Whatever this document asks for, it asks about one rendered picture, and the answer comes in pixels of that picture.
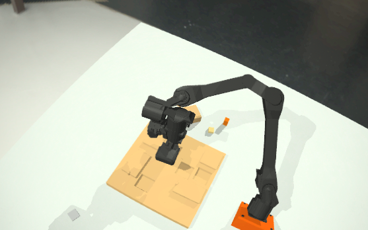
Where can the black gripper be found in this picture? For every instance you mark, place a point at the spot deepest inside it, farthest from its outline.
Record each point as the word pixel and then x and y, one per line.
pixel 167 152

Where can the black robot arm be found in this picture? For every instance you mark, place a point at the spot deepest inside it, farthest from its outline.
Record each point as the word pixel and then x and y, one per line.
pixel 157 109

